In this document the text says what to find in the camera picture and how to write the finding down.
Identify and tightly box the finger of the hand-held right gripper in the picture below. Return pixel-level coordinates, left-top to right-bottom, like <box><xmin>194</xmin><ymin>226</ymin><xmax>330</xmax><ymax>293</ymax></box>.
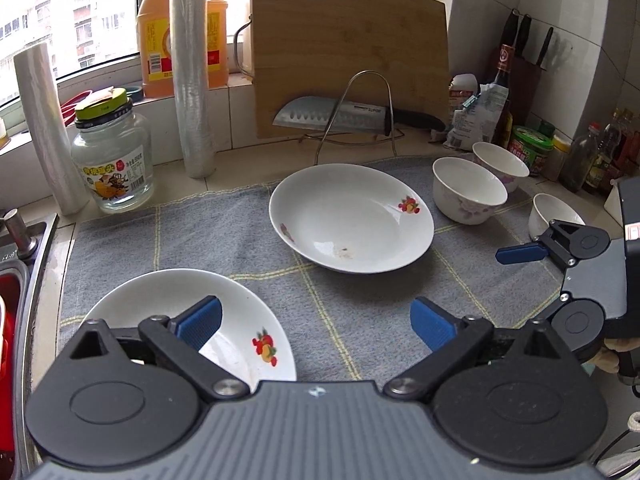
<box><xmin>530</xmin><ymin>305</ymin><xmax>566</xmax><ymax>328</ymax></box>
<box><xmin>496</xmin><ymin>220</ymin><xmax>577</xmax><ymax>267</ymax></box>

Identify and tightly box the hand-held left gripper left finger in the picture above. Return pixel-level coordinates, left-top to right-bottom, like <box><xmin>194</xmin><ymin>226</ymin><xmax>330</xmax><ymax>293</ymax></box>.
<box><xmin>67</xmin><ymin>295</ymin><xmax>251</xmax><ymax>403</ymax></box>

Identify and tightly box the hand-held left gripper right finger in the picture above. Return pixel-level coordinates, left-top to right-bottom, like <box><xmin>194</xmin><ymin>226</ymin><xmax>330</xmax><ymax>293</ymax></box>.
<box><xmin>382</xmin><ymin>296</ymin><xmax>558</xmax><ymax>403</ymax></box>

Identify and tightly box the white plate with fruit print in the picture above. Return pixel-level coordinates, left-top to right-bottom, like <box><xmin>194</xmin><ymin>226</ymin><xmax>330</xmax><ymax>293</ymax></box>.
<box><xmin>269</xmin><ymin>163</ymin><xmax>435</xmax><ymax>275</ymax></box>
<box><xmin>82</xmin><ymin>268</ymin><xmax>298</xmax><ymax>386</ymax></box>

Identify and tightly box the white bowl with pink flowers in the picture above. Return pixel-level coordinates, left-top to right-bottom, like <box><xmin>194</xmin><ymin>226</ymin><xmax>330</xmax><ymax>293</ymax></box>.
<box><xmin>528</xmin><ymin>193</ymin><xmax>586</xmax><ymax>242</ymax></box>
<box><xmin>432</xmin><ymin>156</ymin><xmax>509</xmax><ymax>225</ymax></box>
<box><xmin>472</xmin><ymin>141</ymin><xmax>531</xmax><ymax>195</ymax></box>

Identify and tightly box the person's right hand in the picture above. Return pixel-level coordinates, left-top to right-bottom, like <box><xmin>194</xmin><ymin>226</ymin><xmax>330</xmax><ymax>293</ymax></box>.
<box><xmin>591</xmin><ymin>337</ymin><xmax>626</xmax><ymax>376</ymax></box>

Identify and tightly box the grey checked towel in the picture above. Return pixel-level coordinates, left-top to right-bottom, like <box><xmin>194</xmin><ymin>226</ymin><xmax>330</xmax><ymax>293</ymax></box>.
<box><xmin>59</xmin><ymin>155</ymin><xmax>591</xmax><ymax>386</ymax></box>

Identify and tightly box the bottle with yellow lid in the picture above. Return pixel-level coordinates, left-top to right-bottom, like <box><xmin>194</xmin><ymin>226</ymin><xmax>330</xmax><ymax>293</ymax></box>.
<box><xmin>542</xmin><ymin>134</ymin><xmax>571</xmax><ymax>183</ymax></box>

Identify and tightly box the green label sauce bottle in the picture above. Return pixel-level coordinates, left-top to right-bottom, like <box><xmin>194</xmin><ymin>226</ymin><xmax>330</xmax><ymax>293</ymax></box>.
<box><xmin>585</xmin><ymin>110</ymin><xmax>623</xmax><ymax>193</ymax></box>

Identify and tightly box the printed snack bag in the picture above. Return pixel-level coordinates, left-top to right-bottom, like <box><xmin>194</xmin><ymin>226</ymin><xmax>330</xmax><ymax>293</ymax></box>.
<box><xmin>442</xmin><ymin>82</ymin><xmax>511</xmax><ymax>151</ymax></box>

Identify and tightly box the dark knife block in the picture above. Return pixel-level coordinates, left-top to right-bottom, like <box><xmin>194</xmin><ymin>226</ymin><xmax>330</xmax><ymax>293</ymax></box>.
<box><xmin>502</xmin><ymin>55</ymin><xmax>543</xmax><ymax>116</ymax></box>

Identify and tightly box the steel sink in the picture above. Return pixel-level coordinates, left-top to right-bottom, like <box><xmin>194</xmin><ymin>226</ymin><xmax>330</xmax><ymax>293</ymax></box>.
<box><xmin>0</xmin><ymin>212</ymin><xmax>61</xmax><ymax>480</ymax></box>

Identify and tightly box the white packet with red label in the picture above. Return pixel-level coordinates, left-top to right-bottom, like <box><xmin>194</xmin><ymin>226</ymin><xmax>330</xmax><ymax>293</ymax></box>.
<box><xmin>449</xmin><ymin>74</ymin><xmax>483</xmax><ymax>111</ymax></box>

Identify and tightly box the dark soy sauce bottle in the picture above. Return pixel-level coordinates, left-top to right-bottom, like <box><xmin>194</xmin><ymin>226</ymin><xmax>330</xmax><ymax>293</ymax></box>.
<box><xmin>487</xmin><ymin>42</ymin><xmax>516</xmax><ymax>146</ymax></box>

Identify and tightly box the glass jar with green lid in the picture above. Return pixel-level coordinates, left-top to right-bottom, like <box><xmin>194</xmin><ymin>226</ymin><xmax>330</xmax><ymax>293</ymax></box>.
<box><xmin>70</xmin><ymin>87</ymin><xmax>155</xmax><ymax>213</ymax></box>

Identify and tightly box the red plastic basin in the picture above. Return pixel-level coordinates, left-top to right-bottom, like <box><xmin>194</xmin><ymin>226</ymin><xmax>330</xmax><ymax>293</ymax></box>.
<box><xmin>0</xmin><ymin>272</ymin><xmax>23</xmax><ymax>361</ymax></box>

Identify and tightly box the tall plastic wrap roll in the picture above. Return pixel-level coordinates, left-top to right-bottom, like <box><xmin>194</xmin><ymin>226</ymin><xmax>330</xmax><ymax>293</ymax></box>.
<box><xmin>168</xmin><ymin>0</ymin><xmax>216</xmax><ymax>179</ymax></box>

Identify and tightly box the short plastic wrap roll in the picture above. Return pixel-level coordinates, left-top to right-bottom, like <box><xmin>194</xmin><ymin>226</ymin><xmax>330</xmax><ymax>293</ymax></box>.
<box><xmin>13</xmin><ymin>42</ymin><xmax>91</xmax><ymax>216</ymax></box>

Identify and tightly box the red plastic bowl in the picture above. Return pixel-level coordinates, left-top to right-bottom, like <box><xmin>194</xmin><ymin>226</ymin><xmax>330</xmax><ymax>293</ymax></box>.
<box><xmin>60</xmin><ymin>89</ymin><xmax>93</xmax><ymax>121</ymax></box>

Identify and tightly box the wooden cutting board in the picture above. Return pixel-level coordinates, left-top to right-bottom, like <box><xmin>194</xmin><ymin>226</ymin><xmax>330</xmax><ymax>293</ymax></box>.
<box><xmin>248</xmin><ymin>0</ymin><xmax>451</xmax><ymax>140</ymax></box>

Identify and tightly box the orange oil jug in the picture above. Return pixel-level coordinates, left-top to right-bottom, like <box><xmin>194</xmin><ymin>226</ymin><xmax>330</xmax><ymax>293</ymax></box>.
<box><xmin>136</xmin><ymin>0</ymin><xmax>230</xmax><ymax>100</ymax></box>

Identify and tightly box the black knife handle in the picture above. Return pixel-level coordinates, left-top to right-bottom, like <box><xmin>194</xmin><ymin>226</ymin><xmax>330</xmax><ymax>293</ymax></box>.
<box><xmin>515</xmin><ymin>14</ymin><xmax>532</xmax><ymax>63</ymax></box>
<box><xmin>500</xmin><ymin>8</ymin><xmax>521</xmax><ymax>61</ymax></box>
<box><xmin>536</xmin><ymin>26</ymin><xmax>555</xmax><ymax>68</ymax></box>

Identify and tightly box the metal wire rack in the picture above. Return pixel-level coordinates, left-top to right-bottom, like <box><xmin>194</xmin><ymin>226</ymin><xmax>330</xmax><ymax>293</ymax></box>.
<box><xmin>295</xmin><ymin>70</ymin><xmax>406</xmax><ymax>166</ymax></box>

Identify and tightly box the kitchen knife with black handle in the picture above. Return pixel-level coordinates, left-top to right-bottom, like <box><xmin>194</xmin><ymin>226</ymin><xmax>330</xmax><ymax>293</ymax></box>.
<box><xmin>272</xmin><ymin>96</ymin><xmax>446</xmax><ymax>137</ymax></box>

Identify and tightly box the metal wire handle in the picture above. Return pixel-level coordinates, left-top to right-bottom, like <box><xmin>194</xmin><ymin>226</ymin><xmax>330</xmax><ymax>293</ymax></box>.
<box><xmin>233</xmin><ymin>16</ymin><xmax>257</xmax><ymax>81</ymax></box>

